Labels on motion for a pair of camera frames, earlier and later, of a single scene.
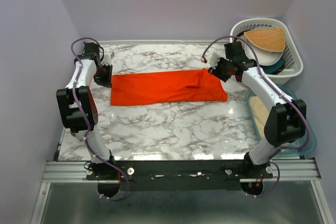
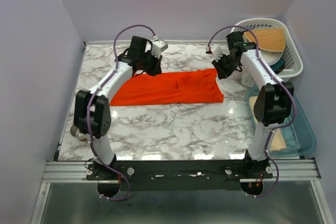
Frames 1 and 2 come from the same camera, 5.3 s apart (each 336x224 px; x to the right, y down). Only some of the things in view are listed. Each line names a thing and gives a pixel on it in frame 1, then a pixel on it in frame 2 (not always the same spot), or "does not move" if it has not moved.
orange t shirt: x=183 y=87 does not move
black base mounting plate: x=175 y=175 does not move
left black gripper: x=107 y=81 to x=156 y=69
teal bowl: x=274 y=69 does not move
